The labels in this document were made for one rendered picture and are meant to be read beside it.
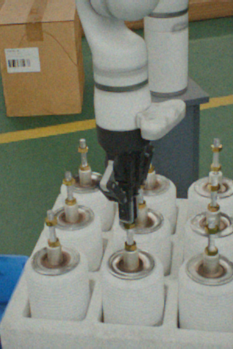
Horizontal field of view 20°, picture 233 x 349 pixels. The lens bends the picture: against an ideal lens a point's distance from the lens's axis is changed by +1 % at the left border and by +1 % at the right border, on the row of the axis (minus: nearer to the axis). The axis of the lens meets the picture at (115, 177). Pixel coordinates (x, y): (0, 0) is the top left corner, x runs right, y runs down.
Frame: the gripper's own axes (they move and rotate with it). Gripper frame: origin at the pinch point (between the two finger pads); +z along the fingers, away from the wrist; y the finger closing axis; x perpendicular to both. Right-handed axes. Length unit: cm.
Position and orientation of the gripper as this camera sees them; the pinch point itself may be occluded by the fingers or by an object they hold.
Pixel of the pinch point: (128, 208)
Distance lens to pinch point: 94.6
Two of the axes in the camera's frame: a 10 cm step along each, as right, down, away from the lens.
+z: 0.6, 8.7, 4.9
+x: 8.6, 2.1, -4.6
